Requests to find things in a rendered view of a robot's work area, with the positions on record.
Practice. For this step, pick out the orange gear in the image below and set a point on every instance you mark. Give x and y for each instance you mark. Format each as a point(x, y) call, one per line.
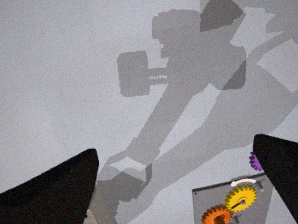
point(218, 215)

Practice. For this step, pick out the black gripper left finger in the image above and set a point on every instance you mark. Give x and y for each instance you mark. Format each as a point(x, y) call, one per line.
point(58, 196)

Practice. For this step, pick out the purple gear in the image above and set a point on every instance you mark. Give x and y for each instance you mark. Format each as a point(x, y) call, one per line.
point(254, 162)

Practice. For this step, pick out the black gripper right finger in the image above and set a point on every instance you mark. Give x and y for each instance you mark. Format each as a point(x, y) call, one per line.
point(279, 161)

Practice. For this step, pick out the white curved arrow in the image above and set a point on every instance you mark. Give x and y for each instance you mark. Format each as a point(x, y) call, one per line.
point(242, 181)

